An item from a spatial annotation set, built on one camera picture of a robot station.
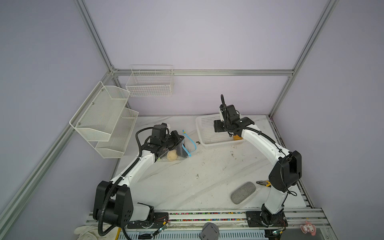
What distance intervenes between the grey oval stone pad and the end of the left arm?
0.44 metres

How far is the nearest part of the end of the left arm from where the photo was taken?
61cm

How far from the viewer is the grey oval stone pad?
0.80m
